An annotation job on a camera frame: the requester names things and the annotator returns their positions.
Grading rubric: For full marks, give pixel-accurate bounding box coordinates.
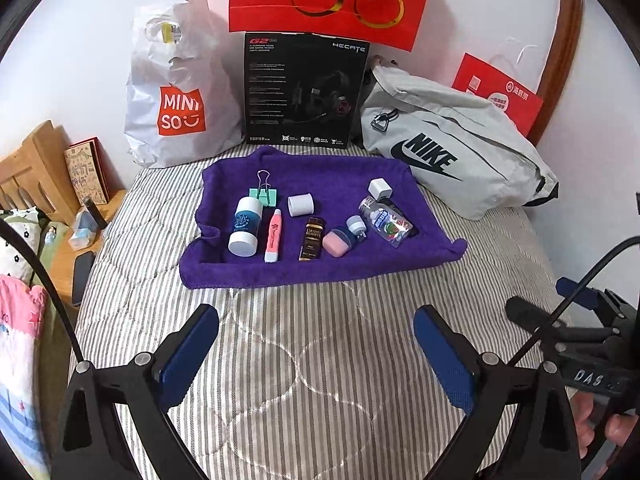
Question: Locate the clear plastic pill bag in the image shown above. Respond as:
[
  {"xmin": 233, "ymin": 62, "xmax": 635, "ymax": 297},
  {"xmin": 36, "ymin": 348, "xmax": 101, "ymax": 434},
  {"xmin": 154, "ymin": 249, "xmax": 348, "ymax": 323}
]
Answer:
[{"xmin": 359, "ymin": 196, "xmax": 413, "ymax": 248}]

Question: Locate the white charger plug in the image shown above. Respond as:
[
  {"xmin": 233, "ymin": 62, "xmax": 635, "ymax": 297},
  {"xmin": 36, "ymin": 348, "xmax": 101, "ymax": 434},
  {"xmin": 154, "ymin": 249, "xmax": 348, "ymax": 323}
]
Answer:
[{"xmin": 368, "ymin": 178, "xmax": 393, "ymax": 200}]

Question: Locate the pink round case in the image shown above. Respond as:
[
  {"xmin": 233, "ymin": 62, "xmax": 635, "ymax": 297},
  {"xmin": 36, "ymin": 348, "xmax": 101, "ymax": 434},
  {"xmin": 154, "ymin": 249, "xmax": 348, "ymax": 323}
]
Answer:
[{"xmin": 322, "ymin": 228, "xmax": 352, "ymax": 258}]

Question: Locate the white blue bottle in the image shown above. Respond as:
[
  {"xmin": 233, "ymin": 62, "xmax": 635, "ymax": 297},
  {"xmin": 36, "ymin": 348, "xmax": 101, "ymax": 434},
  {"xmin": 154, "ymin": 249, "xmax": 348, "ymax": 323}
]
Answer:
[{"xmin": 228, "ymin": 196, "xmax": 262, "ymax": 258}]

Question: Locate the black gold box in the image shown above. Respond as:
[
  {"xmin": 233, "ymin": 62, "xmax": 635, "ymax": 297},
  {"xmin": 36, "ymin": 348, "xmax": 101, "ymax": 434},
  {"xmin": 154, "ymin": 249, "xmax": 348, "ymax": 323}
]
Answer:
[{"xmin": 298, "ymin": 217, "xmax": 326, "ymax": 261}]

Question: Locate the pink white tube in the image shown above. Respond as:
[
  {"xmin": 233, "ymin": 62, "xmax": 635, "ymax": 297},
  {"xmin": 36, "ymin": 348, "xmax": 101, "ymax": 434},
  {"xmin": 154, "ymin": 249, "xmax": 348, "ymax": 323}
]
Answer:
[{"xmin": 264, "ymin": 208, "xmax": 282, "ymax": 263}]

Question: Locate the white tape roll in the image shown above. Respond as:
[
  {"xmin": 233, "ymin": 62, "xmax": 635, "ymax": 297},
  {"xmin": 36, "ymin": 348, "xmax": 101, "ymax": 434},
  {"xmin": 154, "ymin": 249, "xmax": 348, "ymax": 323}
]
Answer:
[{"xmin": 288, "ymin": 193, "xmax": 314, "ymax": 218}]

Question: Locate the teal binder clip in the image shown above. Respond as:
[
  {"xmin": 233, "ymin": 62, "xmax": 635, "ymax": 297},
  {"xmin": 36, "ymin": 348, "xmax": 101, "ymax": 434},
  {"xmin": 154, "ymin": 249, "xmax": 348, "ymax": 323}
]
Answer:
[{"xmin": 248, "ymin": 169, "xmax": 278, "ymax": 208}]

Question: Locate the right hand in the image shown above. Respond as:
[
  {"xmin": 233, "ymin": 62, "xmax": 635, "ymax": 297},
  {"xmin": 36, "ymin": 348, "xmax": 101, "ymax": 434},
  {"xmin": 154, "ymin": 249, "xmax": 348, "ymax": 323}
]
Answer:
[{"xmin": 569, "ymin": 391, "xmax": 640, "ymax": 461}]

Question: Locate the pink patterned cloth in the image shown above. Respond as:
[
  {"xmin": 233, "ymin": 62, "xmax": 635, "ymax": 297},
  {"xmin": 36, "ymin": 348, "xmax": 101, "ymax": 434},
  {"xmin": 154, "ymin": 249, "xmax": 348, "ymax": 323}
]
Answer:
[{"xmin": 1, "ymin": 275, "xmax": 50, "ymax": 479}]

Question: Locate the grey Nike bag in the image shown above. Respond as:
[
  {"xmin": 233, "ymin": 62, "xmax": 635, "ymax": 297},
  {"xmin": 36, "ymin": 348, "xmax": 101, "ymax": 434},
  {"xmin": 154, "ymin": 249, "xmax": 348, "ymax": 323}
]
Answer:
[{"xmin": 360, "ymin": 56, "xmax": 559, "ymax": 221}]

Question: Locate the black phone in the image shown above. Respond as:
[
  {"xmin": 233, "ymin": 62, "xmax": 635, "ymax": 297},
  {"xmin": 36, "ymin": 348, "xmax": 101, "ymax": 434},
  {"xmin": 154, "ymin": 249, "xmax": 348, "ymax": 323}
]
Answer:
[{"xmin": 70, "ymin": 252, "xmax": 96, "ymax": 307}]

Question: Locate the wooden nightstand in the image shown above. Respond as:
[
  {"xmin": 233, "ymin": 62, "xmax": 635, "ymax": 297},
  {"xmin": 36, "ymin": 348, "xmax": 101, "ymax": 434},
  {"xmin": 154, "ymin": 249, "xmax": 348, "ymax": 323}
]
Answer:
[{"xmin": 49, "ymin": 190, "xmax": 126, "ymax": 307}]

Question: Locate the small red paper bag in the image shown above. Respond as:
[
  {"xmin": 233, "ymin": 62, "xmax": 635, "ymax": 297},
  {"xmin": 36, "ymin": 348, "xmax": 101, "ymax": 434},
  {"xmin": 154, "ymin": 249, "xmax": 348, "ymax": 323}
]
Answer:
[{"xmin": 452, "ymin": 53, "xmax": 544, "ymax": 136}]

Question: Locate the striped quilt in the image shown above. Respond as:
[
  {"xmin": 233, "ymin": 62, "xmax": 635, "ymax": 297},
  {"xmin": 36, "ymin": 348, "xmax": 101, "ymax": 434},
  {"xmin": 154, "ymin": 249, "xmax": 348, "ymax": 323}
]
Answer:
[{"xmin": 76, "ymin": 162, "xmax": 559, "ymax": 479}]

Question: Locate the wooden chair back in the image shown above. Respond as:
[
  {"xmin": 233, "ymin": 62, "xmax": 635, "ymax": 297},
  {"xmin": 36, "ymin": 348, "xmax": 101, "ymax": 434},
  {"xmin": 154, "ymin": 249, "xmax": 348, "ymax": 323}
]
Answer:
[{"xmin": 527, "ymin": 0, "xmax": 584, "ymax": 145}]

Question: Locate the purple towel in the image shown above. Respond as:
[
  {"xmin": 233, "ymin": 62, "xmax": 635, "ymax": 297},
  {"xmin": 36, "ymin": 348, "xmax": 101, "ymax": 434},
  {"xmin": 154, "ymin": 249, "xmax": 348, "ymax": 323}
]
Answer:
[{"xmin": 179, "ymin": 146, "xmax": 468, "ymax": 289}]

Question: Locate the patterned book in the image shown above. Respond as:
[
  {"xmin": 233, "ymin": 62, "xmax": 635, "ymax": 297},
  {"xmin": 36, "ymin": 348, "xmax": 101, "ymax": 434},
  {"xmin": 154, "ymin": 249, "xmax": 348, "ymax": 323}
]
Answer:
[{"xmin": 63, "ymin": 138, "xmax": 111, "ymax": 205}]

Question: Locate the black headset box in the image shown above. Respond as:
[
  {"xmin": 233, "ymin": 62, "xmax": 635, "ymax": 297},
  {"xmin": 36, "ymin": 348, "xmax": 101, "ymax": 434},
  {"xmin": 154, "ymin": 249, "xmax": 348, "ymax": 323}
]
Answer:
[{"xmin": 244, "ymin": 32, "xmax": 370, "ymax": 148}]

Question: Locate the white Miniso plastic bag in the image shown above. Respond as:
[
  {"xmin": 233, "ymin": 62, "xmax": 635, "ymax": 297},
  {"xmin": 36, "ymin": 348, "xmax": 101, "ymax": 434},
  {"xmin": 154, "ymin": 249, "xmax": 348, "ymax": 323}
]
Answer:
[{"xmin": 124, "ymin": 0, "xmax": 242, "ymax": 168}]

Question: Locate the black cable right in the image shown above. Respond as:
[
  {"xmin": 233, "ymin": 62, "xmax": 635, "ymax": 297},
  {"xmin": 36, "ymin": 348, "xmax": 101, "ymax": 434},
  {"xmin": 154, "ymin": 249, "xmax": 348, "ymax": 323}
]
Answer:
[{"xmin": 506, "ymin": 235, "xmax": 640, "ymax": 369}]

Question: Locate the black cable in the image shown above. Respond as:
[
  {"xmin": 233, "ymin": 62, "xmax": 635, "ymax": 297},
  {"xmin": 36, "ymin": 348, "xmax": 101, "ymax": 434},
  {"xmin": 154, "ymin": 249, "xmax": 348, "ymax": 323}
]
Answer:
[
  {"xmin": 506, "ymin": 235, "xmax": 640, "ymax": 369},
  {"xmin": 0, "ymin": 219, "xmax": 86, "ymax": 363}
]

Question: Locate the black cable left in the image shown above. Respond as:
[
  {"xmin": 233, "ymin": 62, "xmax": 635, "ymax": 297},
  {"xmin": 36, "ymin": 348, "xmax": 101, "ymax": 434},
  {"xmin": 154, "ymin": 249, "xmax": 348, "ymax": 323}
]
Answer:
[{"xmin": 0, "ymin": 219, "xmax": 86, "ymax": 363}]

